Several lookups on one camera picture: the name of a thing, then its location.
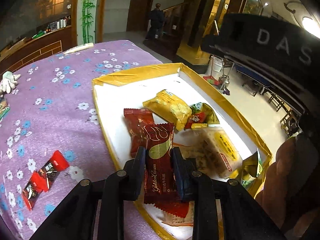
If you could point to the black left gripper finger device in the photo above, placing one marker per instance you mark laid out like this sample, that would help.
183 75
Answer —
123 185

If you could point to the finger of the black right gripper device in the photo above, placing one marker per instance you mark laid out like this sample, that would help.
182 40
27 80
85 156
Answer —
193 185

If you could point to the dark red Golden Crown packet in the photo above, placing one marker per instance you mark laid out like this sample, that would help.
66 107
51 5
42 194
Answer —
160 187

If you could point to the salted egg yolk biscuit packet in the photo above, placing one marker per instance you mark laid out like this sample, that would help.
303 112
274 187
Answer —
214 153

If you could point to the dark red date snack packet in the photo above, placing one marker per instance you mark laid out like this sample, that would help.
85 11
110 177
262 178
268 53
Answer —
135 120

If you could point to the yellow green snack packet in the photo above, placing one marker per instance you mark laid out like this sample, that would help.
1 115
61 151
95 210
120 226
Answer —
210 115

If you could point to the gold foil snack packet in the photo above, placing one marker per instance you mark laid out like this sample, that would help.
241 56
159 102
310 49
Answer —
170 108

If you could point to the red black sugar candy packet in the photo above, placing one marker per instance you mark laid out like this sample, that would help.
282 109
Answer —
43 179

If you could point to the orange cracker packet with barcode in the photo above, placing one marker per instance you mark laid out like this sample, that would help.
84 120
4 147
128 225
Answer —
180 219

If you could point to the green pea snack packet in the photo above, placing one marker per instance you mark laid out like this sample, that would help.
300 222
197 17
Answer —
249 171

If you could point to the person's right hand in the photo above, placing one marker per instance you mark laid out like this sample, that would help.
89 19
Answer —
291 190

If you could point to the white bucket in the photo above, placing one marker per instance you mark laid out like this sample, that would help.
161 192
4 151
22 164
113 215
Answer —
215 65

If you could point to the broom and dustpan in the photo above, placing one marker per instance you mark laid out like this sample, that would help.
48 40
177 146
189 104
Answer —
220 80

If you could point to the person in dark coat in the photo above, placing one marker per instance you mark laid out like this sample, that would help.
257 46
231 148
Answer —
156 22

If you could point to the green biscuit packet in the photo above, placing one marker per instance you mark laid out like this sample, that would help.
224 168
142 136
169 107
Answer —
4 108

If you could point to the white tube on table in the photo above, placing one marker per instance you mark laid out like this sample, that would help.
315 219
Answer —
79 48

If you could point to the white cloth glove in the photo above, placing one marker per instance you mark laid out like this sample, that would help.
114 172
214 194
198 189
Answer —
8 82

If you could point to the wooden counter cabinet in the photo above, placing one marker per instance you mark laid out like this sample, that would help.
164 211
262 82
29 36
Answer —
37 49

